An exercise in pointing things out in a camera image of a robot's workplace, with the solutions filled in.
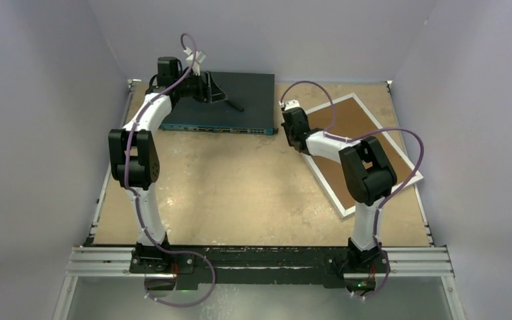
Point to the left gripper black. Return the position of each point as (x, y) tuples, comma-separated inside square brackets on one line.
[(208, 91)]

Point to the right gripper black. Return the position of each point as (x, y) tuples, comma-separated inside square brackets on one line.
[(287, 130)]

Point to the brown cardboard backing board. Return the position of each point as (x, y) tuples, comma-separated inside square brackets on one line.
[(352, 119)]

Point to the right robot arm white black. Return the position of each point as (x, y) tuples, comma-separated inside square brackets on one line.
[(368, 175)]

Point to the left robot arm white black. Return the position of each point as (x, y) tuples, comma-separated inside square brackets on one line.
[(132, 151)]

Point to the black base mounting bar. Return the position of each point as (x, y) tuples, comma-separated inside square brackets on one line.
[(192, 265)]

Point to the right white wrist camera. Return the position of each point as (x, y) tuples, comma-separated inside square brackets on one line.
[(289, 104)]

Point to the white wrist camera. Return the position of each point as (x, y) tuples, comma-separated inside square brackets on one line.
[(194, 59), (289, 104)]

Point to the small black-handled hammer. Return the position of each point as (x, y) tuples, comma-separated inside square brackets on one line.
[(235, 105)]

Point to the dark network switch box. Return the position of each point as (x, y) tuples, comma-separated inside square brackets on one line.
[(253, 91)]

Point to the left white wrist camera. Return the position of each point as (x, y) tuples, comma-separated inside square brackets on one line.
[(194, 59)]

